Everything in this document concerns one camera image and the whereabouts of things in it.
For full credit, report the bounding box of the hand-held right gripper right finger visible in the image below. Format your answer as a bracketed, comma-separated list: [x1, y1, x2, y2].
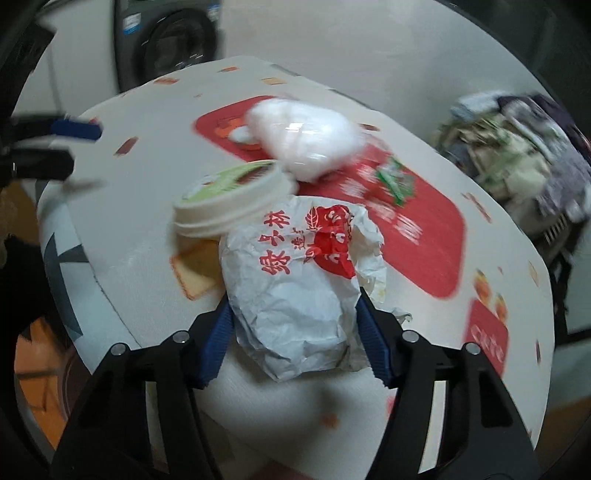
[358, 287, 541, 480]

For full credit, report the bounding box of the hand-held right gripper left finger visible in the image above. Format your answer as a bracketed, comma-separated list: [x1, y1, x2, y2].
[52, 300, 234, 480]

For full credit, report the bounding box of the white paper wrapper red print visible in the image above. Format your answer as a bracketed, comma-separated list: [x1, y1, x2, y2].
[218, 196, 411, 381]

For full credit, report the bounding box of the grey washing machine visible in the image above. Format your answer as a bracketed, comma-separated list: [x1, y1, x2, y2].
[113, 0, 227, 93]

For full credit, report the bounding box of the black rack frame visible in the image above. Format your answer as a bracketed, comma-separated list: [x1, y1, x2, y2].
[547, 240, 578, 344]

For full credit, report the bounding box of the small green wrapper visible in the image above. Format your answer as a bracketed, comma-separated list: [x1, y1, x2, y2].
[374, 157, 416, 206]

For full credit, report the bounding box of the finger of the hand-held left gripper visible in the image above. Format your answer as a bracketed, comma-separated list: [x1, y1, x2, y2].
[9, 115, 103, 142]
[11, 147, 77, 183]

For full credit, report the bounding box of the pile of clothes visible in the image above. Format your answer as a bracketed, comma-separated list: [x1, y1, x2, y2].
[434, 92, 591, 222]

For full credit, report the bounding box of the white plastic bag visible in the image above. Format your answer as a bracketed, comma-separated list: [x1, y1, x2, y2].
[245, 96, 365, 182]

